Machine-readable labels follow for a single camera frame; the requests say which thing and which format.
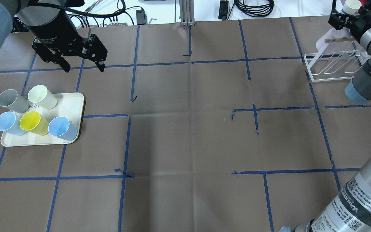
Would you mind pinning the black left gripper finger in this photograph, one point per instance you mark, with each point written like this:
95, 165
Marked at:
100, 65
65, 65

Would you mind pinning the pink plastic cup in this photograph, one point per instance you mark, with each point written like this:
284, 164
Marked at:
333, 46

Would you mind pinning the light blue cup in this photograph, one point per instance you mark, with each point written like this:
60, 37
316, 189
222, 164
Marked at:
10, 123
61, 127

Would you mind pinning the black power adapter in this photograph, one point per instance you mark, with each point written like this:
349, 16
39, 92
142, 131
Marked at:
141, 17

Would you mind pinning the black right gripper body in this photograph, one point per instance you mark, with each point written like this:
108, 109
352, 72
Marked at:
356, 25

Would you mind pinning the yellow plastic cup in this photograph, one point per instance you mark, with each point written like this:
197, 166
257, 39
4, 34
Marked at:
33, 122

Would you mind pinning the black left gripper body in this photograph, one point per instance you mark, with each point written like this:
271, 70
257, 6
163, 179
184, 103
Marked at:
52, 31

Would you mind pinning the aluminium frame post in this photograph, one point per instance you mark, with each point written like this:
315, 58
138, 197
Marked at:
187, 12

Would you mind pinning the grey plastic cup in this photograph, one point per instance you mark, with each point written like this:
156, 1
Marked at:
11, 100

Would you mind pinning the cream white cup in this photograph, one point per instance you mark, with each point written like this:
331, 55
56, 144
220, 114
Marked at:
41, 96

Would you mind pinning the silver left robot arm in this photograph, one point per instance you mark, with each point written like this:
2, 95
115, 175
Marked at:
19, 8

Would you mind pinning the white cup drying rack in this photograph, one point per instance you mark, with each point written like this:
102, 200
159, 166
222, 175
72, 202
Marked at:
338, 66

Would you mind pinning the white paper cup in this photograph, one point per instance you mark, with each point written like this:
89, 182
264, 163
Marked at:
351, 7

